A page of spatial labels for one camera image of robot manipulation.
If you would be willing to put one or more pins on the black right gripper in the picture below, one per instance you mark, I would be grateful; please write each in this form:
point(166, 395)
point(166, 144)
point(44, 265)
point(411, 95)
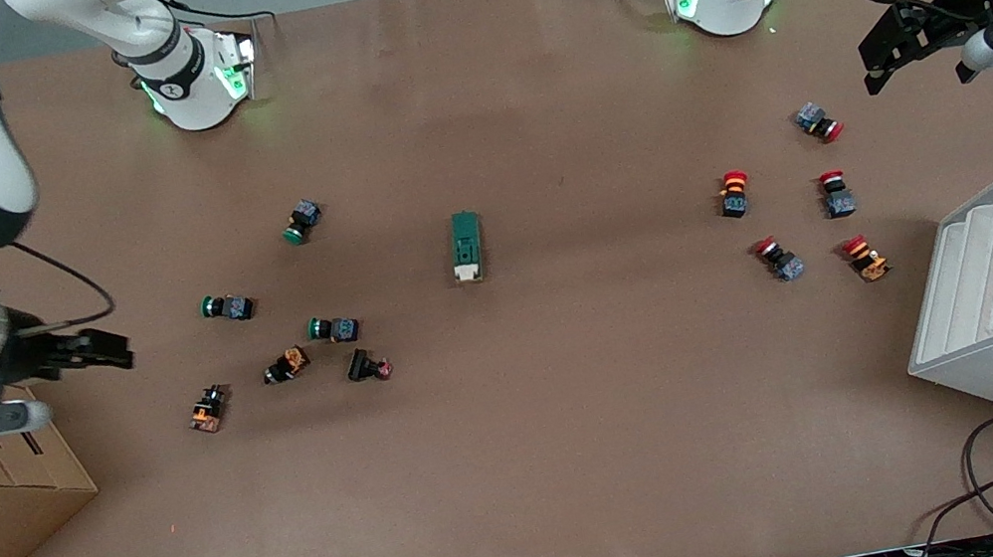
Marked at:
point(29, 359)

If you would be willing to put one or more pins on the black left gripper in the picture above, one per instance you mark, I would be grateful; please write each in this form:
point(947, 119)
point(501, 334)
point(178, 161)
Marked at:
point(949, 9)

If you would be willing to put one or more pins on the red mushroom button grey block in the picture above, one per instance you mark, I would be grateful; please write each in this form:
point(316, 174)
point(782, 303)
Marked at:
point(838, 199)
point(818, 122)
point(781, 261)

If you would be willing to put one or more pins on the black pushbutton orange block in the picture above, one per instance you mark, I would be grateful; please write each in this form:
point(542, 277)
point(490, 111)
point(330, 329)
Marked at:
point(286, 365)
point(209, 409)

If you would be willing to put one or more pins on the green pushbutton grey block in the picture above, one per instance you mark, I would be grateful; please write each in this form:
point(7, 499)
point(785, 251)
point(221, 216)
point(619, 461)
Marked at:
point(229, 307)
point(302, 221)
point(335, 329)

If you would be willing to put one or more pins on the red mushroom button orange block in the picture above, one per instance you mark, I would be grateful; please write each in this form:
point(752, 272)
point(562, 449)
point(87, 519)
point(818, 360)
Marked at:
point(867, 260)

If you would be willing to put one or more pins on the red mushroom button black block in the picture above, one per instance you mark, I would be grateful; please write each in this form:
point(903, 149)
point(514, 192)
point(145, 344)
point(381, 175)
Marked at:
point(734, 196)

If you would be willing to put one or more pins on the black square pushbutton red terminals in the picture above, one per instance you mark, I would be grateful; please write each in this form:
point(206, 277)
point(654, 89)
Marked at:
point(364, 365)

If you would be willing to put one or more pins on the brown table mat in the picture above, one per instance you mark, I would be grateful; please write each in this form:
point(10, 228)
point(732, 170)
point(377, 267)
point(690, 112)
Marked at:
point(582, 426)

